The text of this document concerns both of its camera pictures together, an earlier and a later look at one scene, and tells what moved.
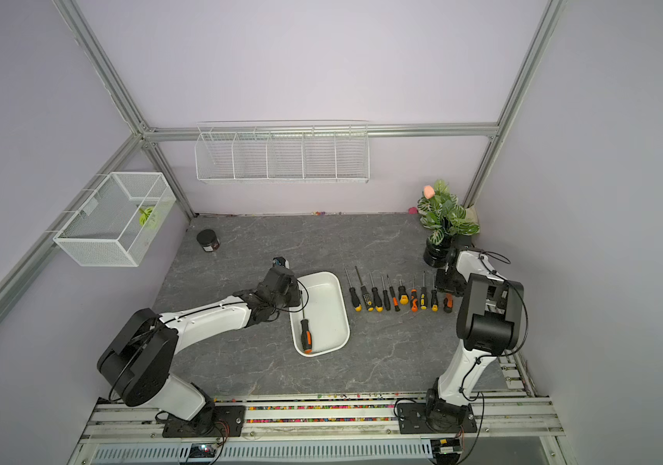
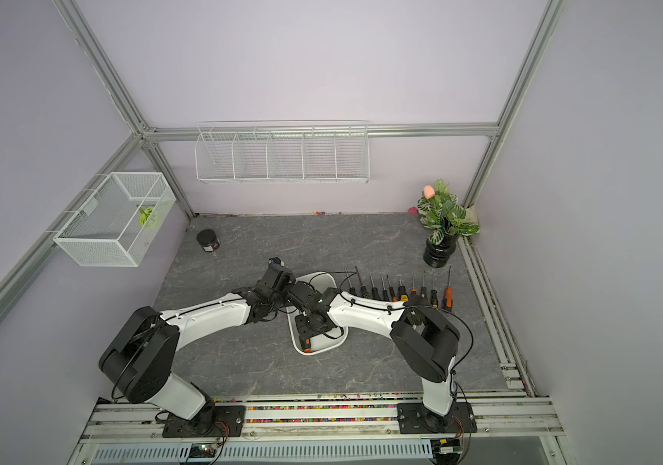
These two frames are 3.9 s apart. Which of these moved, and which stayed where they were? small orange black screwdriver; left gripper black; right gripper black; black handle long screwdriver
Moved: right gripper black
Stayed: small orange black screwdriver; black handle long screwdriver; left gripper black
